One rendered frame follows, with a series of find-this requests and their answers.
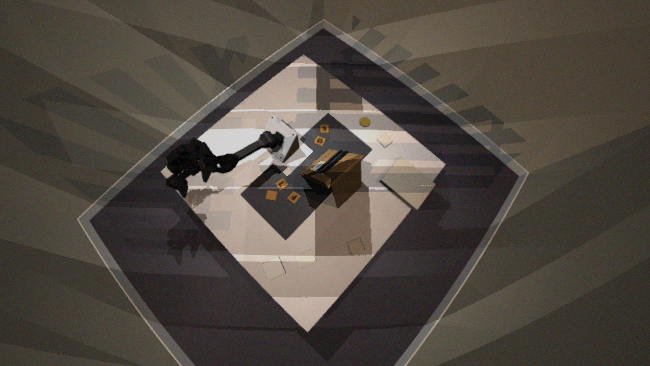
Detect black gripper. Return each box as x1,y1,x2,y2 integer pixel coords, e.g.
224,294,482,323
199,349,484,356
166,149,219,198

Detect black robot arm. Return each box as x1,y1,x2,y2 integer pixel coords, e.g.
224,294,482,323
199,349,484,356
166,131,284,175

